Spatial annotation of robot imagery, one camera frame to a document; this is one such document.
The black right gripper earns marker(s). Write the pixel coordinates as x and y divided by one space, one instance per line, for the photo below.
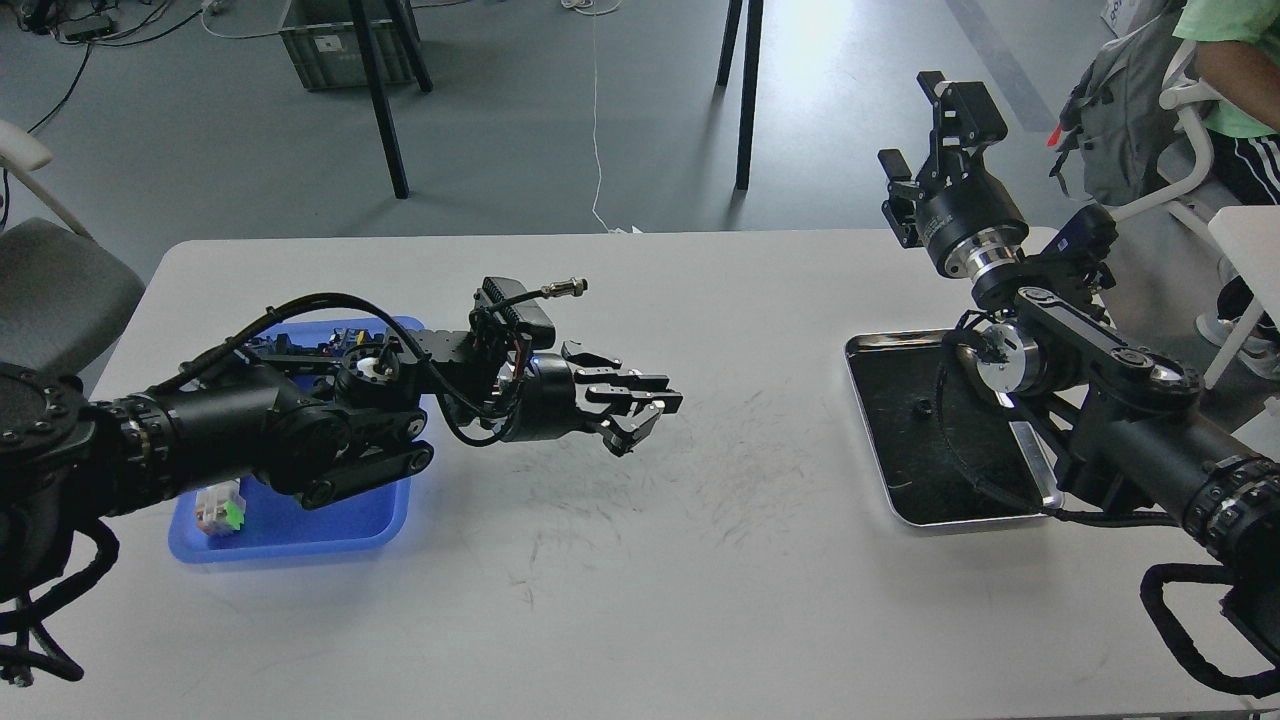
966 121

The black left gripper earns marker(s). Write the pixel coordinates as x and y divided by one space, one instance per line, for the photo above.
558 391

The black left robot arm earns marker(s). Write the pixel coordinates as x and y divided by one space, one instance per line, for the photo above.
319 398

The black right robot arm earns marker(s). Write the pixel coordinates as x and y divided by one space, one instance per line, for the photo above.
1122 422

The silver metal tray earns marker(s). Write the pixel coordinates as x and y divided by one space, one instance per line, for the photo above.
970 464

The blue plastic tray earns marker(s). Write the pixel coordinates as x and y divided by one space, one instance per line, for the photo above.
275 526

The grey backpack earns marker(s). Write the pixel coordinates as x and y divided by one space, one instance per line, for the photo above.
1113 117

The black table leg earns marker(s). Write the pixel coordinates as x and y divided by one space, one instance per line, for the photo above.
753 13

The person in green shirt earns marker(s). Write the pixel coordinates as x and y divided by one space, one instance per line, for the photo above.
1237 54

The black stand leg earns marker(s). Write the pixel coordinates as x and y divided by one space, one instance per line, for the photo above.
370 58

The grey plastic crate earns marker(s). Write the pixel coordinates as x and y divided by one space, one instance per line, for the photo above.
320 40

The grey office chair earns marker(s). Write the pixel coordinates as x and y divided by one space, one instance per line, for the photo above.
65 299

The white chair frame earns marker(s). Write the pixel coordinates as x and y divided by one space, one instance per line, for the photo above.
1187 163

